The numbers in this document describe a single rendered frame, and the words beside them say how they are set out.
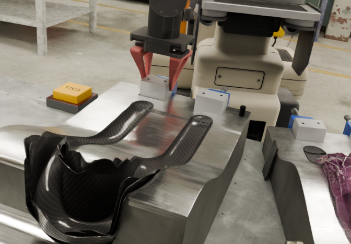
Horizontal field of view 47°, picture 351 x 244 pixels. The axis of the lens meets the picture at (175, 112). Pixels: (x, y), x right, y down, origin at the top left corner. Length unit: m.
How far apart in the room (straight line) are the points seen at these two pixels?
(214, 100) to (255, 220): 0.21
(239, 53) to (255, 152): 0.33
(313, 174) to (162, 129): 0.23
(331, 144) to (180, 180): 0.39
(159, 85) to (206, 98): 0.09
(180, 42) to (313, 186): 0.32
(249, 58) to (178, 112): 0.39
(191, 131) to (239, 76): 0.41
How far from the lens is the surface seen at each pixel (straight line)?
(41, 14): 3.67
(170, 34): 0.69
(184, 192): 0.42
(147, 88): 0.73
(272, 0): 0.97
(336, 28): 5.71
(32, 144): 0.47
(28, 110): 0.89
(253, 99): 1.03
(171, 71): 0.71
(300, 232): 0.55
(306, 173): 0.57
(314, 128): 0.75
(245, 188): 0.68
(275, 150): 0.69
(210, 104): 0.70
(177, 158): 0.58
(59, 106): 0.88
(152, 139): 0.61
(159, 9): 0.61
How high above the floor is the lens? 1.18
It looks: 25 degrees down
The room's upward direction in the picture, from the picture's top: 6 degrees clockwise
